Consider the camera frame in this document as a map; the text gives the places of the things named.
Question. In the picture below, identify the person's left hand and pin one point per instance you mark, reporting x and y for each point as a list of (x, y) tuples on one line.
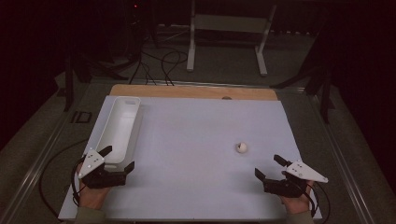
[(91, 196)]

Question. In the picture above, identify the black rectangular floor bracket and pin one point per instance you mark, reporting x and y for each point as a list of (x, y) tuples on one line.
[(81, 117)]

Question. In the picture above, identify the black tripod stand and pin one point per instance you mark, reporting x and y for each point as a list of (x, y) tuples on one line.
[(69, 87), (325, 99)]

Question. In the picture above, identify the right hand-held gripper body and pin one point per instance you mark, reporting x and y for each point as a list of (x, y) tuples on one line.
[(303, 171)]

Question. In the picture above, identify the white plastic bin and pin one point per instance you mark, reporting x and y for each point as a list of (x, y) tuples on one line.
[(121, 130)]

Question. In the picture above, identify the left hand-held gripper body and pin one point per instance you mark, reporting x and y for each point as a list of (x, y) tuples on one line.
[(91, 161)]

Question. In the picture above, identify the small white ball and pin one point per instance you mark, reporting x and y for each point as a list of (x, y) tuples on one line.
[(241, 147)]

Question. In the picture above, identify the white table cover sheet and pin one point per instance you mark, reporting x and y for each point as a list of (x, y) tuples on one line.
[(193, 140)]

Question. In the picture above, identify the grey metal stand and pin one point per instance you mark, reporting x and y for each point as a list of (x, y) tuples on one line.
[(230, 23)]

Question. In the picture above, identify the person's right hand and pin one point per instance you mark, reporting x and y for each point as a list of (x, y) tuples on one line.
[(295, 203)]

